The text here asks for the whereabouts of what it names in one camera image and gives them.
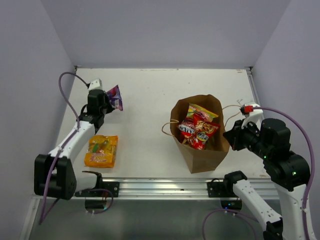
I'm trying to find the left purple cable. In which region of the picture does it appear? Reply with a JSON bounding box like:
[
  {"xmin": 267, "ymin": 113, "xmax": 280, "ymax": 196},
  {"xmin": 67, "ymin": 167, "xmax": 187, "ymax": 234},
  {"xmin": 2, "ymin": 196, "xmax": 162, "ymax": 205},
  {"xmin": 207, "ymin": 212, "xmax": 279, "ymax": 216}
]
[{"xmin": 38, "ymin": 71, "xmax": 91, "ymax": 225}]

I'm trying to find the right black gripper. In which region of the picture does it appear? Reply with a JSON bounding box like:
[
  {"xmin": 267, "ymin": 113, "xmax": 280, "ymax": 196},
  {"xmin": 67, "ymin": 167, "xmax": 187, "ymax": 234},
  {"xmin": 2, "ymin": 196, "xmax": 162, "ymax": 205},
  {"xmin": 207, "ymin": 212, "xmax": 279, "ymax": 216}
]
[{"xmin": 223, "ymin": 116, "xmax": 271, "ymax": 158}]

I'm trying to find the aluminium frame rail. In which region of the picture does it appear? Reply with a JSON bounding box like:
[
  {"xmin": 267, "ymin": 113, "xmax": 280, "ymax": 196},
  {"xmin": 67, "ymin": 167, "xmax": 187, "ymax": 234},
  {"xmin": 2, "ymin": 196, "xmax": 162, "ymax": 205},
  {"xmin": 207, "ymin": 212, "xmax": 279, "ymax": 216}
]
[{"xmin": 32, "ymin": 177, "xmax": 276, "ymax": 201}]

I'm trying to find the purple snack bag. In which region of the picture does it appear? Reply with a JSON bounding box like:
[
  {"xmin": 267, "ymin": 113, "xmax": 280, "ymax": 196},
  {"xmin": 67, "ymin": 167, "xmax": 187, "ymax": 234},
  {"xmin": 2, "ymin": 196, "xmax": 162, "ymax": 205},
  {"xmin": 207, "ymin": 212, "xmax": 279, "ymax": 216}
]
[{"xmin": 105, "ymin": 85, "xmax": 124, "ymax": 111}]

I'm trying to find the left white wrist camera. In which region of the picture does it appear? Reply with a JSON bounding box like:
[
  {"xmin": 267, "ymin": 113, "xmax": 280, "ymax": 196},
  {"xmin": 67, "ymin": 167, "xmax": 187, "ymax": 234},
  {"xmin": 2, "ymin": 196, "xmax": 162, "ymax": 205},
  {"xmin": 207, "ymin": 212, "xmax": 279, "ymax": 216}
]
[{"xmin": 86, "ymin": 78, "xmax": 103, "ymax": 91}]

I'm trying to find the purple cable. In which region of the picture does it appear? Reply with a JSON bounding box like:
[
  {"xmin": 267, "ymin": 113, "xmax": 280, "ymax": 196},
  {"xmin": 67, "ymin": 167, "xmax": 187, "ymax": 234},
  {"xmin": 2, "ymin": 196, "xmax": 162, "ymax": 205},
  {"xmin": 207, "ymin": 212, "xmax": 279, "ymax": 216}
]
[
  {"xmin": 38, "ymin": 71, "xmax": 91, "ymax": 225},
  {"xmin": 201, "ymin": 106, "xmax": 316, "ymax": 236}
]

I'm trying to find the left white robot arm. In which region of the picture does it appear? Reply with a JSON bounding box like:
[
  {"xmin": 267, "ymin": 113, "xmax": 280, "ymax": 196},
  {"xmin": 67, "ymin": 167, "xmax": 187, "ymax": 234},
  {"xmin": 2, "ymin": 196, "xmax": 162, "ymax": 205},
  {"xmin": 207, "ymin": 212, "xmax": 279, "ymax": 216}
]
[{"xmin": 33, "ymin": 89, "xmax": 114, "ymax": 200}]

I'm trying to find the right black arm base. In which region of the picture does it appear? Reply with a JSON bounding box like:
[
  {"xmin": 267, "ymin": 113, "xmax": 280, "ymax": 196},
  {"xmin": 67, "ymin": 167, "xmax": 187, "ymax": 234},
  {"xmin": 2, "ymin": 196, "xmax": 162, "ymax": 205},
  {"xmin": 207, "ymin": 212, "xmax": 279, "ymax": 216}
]
[{"xmin": 206, "ymin": 178, "xmax": 243, "ymax": 211}]

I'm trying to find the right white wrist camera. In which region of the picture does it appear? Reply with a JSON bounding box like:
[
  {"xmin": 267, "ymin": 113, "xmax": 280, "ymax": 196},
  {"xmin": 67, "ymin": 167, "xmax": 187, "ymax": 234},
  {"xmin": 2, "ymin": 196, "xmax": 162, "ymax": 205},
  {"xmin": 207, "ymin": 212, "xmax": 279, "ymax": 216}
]
[{"xmin": 240, "ymin": 103, "xmax": 263, "ymax": 129}]

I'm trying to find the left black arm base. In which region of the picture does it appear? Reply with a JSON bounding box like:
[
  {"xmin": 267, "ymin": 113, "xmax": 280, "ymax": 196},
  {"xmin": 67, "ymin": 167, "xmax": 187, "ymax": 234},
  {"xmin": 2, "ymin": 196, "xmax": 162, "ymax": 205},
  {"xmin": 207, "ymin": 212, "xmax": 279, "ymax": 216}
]
[{"xmin": 81, "ymin": 181, "xmax": 120, "ymax": 214}]

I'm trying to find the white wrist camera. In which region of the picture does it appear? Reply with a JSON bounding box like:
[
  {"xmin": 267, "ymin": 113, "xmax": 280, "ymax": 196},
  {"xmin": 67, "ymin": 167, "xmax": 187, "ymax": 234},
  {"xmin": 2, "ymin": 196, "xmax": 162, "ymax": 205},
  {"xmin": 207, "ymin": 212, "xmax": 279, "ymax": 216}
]
[
  {"xmin": 240, "ymin": 103, "xmax": 263, "ymax": 129},
  {"xmin": 86, "ymin": 78, "xmax": 103, "ymax": 91}
]

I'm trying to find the red Fox's candy bag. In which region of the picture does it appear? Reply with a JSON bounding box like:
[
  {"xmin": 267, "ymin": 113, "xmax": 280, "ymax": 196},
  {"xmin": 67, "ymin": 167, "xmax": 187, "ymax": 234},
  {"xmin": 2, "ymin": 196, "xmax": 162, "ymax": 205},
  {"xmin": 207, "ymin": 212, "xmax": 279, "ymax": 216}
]
[{"xmin": 177, "ymin": 103, "xmax": 218, "ymax": 143}]

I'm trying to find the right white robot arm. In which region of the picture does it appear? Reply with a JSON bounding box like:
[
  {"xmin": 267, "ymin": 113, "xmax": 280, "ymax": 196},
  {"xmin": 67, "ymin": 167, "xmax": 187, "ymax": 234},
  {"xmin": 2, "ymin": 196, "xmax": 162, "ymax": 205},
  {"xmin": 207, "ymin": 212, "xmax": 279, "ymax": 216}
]
[{"xmin": 222, "ymin": 118, "xmax": 316, "ymax": 240}]

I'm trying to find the yellow gummy candy bag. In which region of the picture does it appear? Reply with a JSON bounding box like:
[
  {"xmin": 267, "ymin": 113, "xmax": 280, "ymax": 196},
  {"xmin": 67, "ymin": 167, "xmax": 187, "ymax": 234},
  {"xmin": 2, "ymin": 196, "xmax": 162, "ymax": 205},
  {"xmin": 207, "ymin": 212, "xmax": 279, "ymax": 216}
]
[{"xmin": 84, "ymin": 135, "xmax": 118, "ymax": 168}]

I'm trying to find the brown paper bag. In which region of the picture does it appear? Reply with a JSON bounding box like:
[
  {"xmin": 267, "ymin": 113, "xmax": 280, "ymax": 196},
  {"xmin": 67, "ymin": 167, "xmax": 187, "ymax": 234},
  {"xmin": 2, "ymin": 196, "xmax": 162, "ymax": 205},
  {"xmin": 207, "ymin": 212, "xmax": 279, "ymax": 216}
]
[{"xmin": 163, "ymin": 94, "xmax": 230, "ymax": 174}]

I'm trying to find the small red snack bag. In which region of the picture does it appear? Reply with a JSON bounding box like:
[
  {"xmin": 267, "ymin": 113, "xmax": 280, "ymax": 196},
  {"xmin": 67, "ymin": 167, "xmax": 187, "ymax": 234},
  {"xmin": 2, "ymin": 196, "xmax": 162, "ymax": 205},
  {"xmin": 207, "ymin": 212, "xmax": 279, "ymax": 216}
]
[{"xmin": 187, "ymin": 113, "xmax": 221, "ymax": 150}]

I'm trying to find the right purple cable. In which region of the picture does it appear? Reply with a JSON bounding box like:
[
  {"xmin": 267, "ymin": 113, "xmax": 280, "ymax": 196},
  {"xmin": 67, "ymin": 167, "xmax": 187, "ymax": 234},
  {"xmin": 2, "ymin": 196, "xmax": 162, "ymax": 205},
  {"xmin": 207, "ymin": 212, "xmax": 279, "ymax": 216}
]
[{"xmin": 201, "ymin": 106, "xmax": 316, "ymax": 236}]

